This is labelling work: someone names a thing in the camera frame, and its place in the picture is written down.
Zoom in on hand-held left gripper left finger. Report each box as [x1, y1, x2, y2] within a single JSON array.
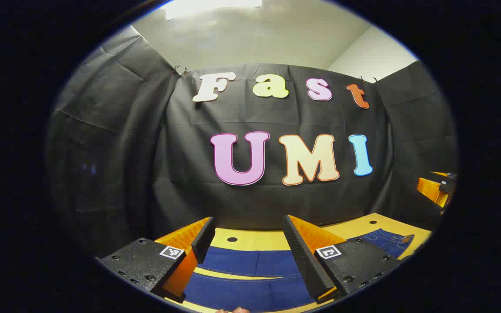
[[95, 216, 216, 304]]

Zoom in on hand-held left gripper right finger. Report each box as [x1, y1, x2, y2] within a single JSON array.
[[282, 214, 404, 305]]

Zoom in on blue jeans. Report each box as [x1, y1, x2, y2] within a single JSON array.
[[183, 228, 415, 313]]

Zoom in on black backdrop cloth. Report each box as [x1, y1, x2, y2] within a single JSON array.
[[46, 26, 458, 257]]

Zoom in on ceiling light panel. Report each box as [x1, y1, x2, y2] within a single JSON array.
[[164, 0, 263, 20]]

